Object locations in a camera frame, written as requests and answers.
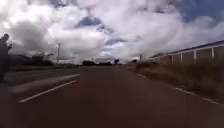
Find distant row of trees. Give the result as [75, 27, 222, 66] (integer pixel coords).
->
[81, 58, 121, 67]

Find dark grey asphalt road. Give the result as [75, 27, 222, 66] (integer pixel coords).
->
[0, 64, 224, 128]

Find utility pole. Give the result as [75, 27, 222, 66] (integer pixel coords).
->
[56, 42, 62, 65]

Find dry grass verge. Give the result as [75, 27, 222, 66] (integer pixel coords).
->
[128, 59, 224, 103]

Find dark bushes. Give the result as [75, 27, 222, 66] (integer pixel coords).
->
[9, 52, 55, 67]

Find person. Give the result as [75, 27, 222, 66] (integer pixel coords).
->
[0, 33, 13, 84]

